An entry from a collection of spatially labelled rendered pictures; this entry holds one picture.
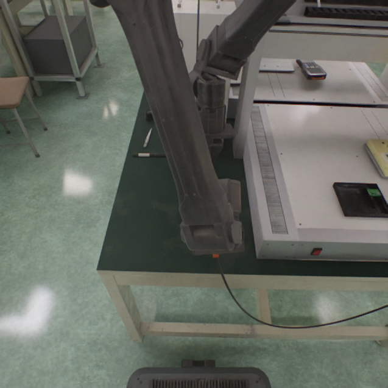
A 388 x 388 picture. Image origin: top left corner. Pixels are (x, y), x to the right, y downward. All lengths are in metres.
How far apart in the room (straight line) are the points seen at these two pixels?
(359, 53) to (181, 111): 0.71
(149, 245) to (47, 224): 1.22
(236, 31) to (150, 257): 0.59
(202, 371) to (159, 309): 0.45
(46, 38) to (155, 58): 2.70
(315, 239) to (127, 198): 0.58
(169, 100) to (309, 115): 0.92
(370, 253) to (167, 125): 0.70
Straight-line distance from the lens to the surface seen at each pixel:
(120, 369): 1.53
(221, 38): 0.58
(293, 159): 1.00
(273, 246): 0.80
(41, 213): 2.08
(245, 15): 0.54
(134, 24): 0.36
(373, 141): 1.13
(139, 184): 1.01
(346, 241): 0.84
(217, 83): 0.61
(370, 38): 0.99
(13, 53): 3.07
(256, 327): 1.42
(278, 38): 0.90
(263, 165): 0.94
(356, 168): 1.05
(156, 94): 0.36
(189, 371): 1.24
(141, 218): 0.92
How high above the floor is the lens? 1.48
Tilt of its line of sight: 49 degrees down
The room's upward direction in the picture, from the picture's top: 2 degrees clockwise
